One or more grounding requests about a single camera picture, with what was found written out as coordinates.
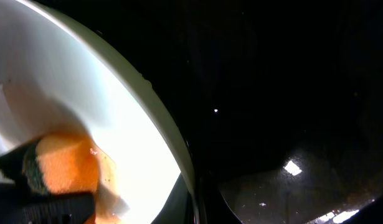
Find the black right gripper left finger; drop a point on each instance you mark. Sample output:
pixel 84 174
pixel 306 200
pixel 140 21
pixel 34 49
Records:
pixel 177 209

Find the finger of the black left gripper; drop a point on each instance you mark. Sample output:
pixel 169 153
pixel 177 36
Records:
pixel 19 205

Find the round black tray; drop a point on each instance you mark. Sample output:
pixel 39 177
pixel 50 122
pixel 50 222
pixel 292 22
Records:
pixel 248 83

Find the mint green plate front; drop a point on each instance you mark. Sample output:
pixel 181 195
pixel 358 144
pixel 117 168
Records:
pixel 57 76

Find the orange green scrub sponge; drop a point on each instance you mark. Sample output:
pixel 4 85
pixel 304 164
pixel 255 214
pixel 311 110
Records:
pixel 58 164

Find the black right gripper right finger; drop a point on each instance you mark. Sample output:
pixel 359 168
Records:
pixel 309 187

